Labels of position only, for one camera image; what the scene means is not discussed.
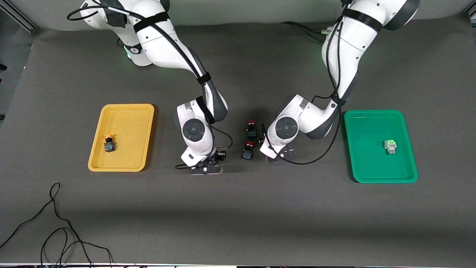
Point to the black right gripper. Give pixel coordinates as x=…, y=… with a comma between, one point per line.
x=218, y=158

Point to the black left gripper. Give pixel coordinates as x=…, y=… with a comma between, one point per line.
x=260, y=139

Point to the yellow push button switch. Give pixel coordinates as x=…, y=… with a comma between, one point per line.
x=109, y=145

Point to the green white square button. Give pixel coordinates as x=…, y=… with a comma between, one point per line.
x=390, y=146

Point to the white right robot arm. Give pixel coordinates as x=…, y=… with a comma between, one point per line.
x=167, y=48

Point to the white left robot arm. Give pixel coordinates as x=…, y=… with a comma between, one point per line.
x=349, y=48

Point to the yellow plastic tray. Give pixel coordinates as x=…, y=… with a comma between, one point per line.
x=128, y=137

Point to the green plastic tray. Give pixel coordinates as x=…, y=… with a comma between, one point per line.
x=368, y=149

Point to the red push button switch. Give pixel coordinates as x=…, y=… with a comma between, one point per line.
x=251, y=131
x=248, y=152

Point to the aluminium frame rail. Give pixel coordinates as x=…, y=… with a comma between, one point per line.
x=20, y=18

